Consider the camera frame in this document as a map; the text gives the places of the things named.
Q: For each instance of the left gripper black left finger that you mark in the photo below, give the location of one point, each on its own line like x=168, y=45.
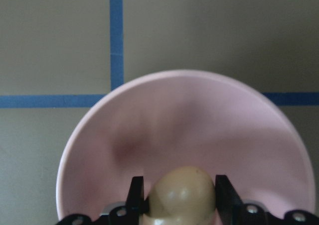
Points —
x=128, y=214

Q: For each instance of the pink bowl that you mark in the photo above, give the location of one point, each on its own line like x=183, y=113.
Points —
x=153, y=124

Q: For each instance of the beige egg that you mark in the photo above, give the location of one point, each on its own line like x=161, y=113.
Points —
x=184, y=196

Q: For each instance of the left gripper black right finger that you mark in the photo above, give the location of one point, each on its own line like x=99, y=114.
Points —
x=233, y=211

